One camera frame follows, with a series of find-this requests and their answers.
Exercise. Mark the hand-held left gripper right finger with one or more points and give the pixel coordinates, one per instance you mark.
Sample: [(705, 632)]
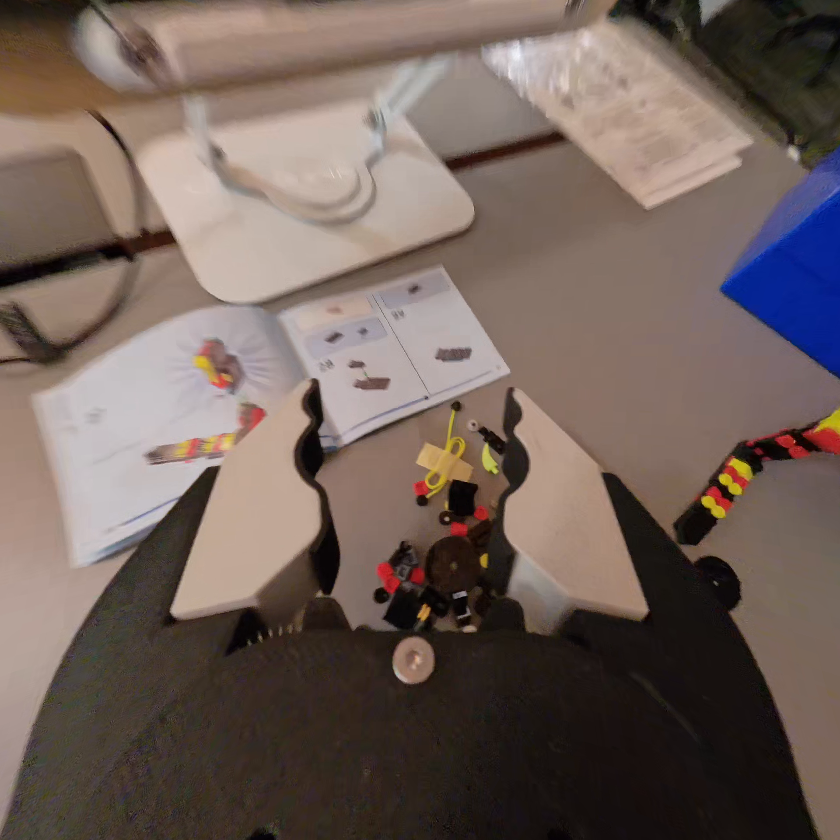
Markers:
[(571, 525)]

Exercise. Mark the open lego instruction booklet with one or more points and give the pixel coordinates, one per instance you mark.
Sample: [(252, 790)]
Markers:
[(131, 407)]

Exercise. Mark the white monitor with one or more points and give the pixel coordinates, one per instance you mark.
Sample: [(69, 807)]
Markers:
[(328, 39)]

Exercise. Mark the pile of lego pieces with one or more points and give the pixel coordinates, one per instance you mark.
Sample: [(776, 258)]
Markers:
[(453, 564)]

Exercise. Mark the white printed paper leaflet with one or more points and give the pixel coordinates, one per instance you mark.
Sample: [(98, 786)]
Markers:
[(630, 118)]

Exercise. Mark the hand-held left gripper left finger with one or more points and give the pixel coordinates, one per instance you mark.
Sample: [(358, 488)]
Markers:
[(262, 512)]

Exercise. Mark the black lego wheel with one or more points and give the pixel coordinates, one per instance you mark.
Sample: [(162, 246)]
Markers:
[(718, 581)]

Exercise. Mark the blue plastic box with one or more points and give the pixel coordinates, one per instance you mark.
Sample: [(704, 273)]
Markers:
[(794, 269)]

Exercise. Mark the dark bag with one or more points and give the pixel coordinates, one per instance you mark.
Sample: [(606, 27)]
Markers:
[(774, 65)]

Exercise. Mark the white lamp stand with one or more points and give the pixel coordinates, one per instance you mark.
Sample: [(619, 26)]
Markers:
[(262, 249)]

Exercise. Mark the black red yellow lego assembly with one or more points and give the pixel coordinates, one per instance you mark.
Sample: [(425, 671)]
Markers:
[(722, 489)]

